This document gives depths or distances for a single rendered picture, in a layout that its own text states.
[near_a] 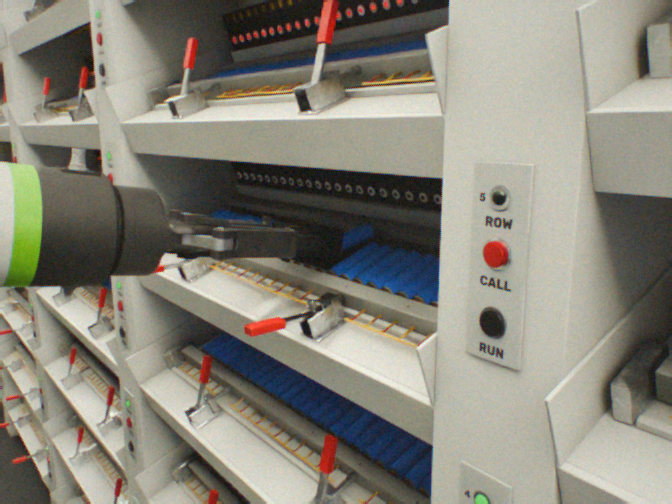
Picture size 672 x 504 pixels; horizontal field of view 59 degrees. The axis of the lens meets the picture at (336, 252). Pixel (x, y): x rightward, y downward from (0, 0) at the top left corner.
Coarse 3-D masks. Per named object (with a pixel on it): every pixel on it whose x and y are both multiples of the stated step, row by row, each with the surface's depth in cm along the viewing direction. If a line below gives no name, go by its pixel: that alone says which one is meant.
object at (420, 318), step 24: (240, 264) 71; (264, 264) 66; (288, 264) 64; (264, 288) 64; (312, 288) 60; (336, 288) 56; (360, 288) 55; (360, 312) 53; (384, 312) 51; (408, 312) 49; (432, 312) 48
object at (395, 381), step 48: (240, 192) 93; (288, 192) 82; (192, 288) 72; (240, 288) 68; (240, 336) 66; (288, 336) 56; (336, 336) 53; (384, 336) 51; (432, 336) 40; (336, 384) 52; (384, 384) 45; (432, 384) 41; (432, 432) 43
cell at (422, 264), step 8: (424, 256) 58; (432, 256) 57; (416, 264) 57; (424, 264) 57; (432, 264) 57; (408, 272) 56; (416, 272) 56; (392, 280) 55; (400, 280) 55; (408, 280) 55; (392, 288) 54
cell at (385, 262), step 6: (390, 252) 61; (396, 252) 60; (402, 252) 60; (384, 258) 60; (390, 258) 60; (396, 258) 60; (378, 264) 59; (384, 264) 59; (390, 264) 59; (366, 270) 58; (372, 270) 58; (378, 270) 59; (360, 276) 58; (366, 276) 58; (372, 276) 58; (366, 282) 58
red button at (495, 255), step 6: (486, 246) 35; (492, 246) 35; (498, 246) 35; (486, 252) 35; (492, 252) 35; (498, 252) 35; (504, 252) 35; (486, 258) 35; (492, 258) 35; (498, 258) 35; (504, 258) 35; (492, 264) 35; (498, 264) 35
